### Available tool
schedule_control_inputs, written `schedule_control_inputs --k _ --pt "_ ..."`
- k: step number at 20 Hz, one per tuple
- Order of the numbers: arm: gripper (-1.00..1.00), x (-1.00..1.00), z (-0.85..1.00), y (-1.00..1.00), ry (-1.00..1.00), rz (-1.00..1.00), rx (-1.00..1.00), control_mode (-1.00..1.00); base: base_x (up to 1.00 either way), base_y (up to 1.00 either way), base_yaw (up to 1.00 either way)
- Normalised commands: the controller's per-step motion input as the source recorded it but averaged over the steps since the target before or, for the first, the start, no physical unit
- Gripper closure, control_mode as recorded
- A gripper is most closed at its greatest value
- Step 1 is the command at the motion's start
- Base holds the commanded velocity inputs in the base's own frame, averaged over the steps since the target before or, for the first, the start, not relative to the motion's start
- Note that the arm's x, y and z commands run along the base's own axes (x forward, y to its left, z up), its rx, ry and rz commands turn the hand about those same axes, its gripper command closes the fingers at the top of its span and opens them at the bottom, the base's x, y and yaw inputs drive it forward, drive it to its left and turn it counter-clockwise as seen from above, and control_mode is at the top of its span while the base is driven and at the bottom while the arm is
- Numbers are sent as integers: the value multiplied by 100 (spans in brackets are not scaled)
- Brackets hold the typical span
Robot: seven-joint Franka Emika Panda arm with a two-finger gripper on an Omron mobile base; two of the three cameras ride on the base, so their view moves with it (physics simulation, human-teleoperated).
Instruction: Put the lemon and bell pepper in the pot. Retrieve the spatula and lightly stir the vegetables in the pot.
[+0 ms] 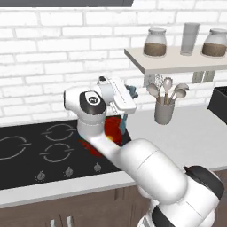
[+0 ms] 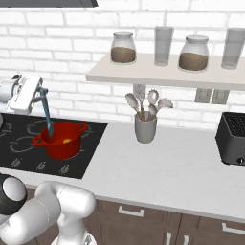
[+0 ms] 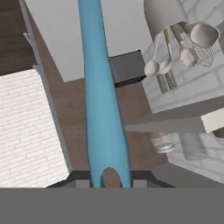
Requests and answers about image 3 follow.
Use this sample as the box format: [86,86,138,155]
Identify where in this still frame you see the grey utensil holder pot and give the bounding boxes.
[143,0,190,42]

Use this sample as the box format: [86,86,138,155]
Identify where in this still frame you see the blue spatula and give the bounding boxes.
[77,0,133,189]

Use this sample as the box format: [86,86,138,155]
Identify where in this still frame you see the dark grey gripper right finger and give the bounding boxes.
[129,170,177,189]

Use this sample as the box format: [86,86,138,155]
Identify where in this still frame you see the grey wall shelf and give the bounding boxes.
[124,95,224,134]

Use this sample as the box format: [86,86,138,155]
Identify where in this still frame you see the grey ladle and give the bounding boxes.
[186,22,221,50]

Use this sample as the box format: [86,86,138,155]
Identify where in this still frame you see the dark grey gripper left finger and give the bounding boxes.
[46,170,94,189]

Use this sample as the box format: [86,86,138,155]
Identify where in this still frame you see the dark grey box appliance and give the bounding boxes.
[108,50,147,89]

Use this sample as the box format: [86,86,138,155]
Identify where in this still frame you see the white box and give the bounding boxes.
[200,108,224,134]

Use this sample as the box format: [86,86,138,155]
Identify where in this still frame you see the wooden handled white spoon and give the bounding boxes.
[170,24,197,69]

